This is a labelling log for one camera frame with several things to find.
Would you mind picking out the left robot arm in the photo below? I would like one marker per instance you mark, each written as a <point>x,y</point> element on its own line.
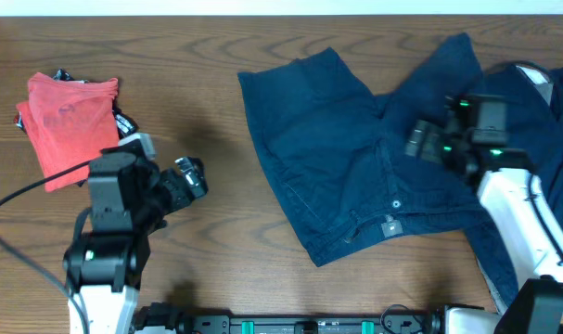
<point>130,198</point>

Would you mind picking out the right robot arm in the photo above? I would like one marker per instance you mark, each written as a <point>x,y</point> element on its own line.
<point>510,191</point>

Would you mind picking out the folded red shirt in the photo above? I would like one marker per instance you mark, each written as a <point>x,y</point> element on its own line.
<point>70,130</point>

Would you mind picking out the navy blue garment pile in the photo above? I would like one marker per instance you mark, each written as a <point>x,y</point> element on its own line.
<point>534,124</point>

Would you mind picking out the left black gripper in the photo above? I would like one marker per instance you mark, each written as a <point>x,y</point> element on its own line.
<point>195,184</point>

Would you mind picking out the black patterned folded garment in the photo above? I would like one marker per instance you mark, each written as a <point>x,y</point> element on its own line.
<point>124,123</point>

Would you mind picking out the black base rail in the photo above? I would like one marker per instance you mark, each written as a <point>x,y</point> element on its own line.
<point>165,318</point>

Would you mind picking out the navy blue shorts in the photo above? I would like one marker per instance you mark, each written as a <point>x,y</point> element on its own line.
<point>334,153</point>

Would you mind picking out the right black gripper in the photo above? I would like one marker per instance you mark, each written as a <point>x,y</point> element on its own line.
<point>417,135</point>

